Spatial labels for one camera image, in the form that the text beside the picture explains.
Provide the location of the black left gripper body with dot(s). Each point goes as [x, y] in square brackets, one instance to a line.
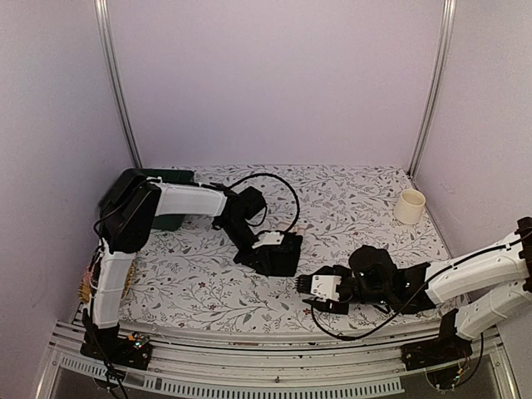
[243, 258]

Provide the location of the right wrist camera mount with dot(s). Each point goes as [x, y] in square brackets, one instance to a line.
[321, 286]

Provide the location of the cream plastic cup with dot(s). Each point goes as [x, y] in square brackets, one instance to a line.
[410, 206]

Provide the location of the aluminium frame post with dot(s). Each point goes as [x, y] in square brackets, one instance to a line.
[442, 52]
[109, 52]

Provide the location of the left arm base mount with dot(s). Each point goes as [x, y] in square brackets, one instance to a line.
[117, 351]

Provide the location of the woven bamboo mat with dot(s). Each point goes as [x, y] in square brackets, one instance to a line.
[84, 294]

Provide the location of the red patterned bowl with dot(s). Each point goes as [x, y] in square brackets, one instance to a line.
[88, 276]

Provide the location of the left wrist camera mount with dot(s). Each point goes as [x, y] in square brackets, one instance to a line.
[268, 238]

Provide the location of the floral patterned table mat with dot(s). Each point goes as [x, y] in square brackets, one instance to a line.
[187, 278]

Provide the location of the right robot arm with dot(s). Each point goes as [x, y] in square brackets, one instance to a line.
[370, 277]

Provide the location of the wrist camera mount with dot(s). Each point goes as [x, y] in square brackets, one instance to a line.
[268, 238]
[321, 286]

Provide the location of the left aluminium frame post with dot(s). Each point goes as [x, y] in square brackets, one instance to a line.
[109, 52]

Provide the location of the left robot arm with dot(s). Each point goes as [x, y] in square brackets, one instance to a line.
[126, 220]

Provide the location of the right aluminium frame post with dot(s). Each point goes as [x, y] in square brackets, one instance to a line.
[442, 52]

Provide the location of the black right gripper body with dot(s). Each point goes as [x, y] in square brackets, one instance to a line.
[328, 307]

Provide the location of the front aluminium rail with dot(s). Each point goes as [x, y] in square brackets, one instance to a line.
[195, 364]

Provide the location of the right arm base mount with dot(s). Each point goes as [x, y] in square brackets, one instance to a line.
[433, 352]

